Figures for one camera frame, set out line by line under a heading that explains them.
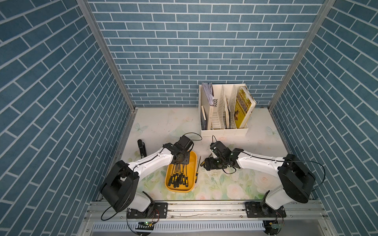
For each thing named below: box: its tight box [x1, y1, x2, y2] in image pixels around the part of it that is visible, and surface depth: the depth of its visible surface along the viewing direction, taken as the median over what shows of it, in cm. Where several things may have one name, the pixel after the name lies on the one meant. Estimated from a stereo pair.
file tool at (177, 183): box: [176, 164, 180, 188], surface depth 84 cm
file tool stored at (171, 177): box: [167, 164, 175, 187], surface depth 84 cm
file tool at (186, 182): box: [185, 164, 189, 188], surface depth 84 cm
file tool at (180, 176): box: [179, 164, 183, 185], surface depth 84 cm
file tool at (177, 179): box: [176, 164, 180, 188], surface depth 84 cm
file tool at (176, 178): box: [173, 164, 180, 188], surface depth 83 cm
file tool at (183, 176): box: [182, 164, 186, 186], surface depth 85 cm
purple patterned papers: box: [201, 82, 215, 107], surface depth 89 cm
